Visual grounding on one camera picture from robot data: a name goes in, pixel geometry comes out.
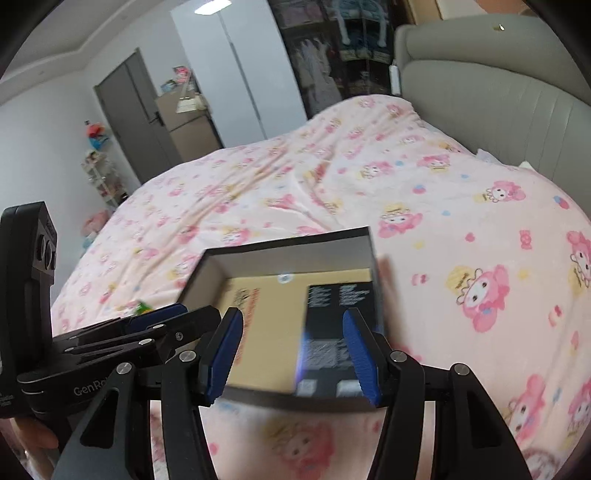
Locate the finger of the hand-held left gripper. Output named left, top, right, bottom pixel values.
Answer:
left=65, top=306, right=222, bottom=366
left=52, top=303, right=189, bottom=346

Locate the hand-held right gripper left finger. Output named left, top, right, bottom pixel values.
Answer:
left=51, top=307, right=244, bottom=480

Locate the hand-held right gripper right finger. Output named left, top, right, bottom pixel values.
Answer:
left=342, top=307, right=536, bottom=480

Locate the black cardboard box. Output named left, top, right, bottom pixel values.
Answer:
left=178, top=226, right=385, bottom=412

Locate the person's left hand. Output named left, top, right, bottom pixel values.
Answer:
left=13, top=415, right=61, bottom=452

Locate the pink plush toy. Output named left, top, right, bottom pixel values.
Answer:
left=82, top=210, right=113, bottom=250

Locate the white toy shelf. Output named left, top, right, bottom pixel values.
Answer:
left=82, top=121, right=131, bottom=209

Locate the pink printed blanket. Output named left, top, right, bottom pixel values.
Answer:
left=48, top=95, right=591, bottom=480

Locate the grey door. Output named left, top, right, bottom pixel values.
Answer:
left=93, top=47, right=172, bottom=186

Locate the white paper bag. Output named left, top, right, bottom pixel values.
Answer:
left=175, top=88, right=206, bottom=114

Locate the white wardrobe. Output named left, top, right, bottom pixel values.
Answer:
left=170, top=0, right=309, bottom=149

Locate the dark glass wardrobe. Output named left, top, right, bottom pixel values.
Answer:
left=268, top=0, right=408, bottom=122

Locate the grey upholstered headboard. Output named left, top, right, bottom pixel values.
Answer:
left=392, top=13, right=591, bottom=204

